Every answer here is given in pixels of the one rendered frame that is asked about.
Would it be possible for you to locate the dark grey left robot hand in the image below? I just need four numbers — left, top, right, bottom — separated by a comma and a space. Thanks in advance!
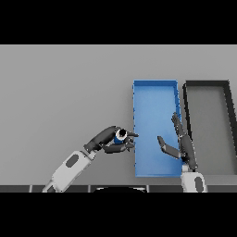
83, 125, 140, 155

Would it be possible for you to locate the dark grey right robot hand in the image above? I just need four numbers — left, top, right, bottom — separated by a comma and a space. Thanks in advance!
156, 112, 199, 172

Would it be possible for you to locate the blue pipe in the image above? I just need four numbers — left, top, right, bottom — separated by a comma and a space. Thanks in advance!
113, 129, 129, 145

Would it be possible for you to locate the dark grey bin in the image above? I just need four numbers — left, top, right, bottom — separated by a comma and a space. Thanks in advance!
181, 80, 237, 176

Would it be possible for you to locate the blue bin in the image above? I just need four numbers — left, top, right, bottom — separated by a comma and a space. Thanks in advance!
131, 79, 185, 179

